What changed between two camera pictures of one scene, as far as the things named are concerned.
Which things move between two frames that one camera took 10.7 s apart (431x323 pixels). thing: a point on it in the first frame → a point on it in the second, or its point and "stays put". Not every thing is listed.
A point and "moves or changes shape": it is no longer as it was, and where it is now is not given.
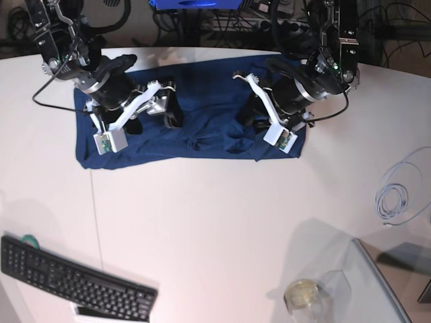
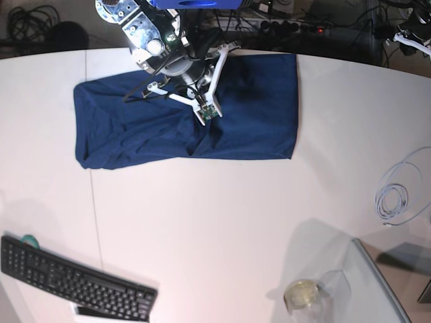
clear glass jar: (304, 301) stays put
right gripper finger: (262, 125) → (407, 50)
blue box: (195, 5) stays put
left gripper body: (108, 85) → (194, 70)
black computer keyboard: (76, 284) stays put
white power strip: (260, 24) stays put
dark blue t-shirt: (212, 95) moves or changes shape
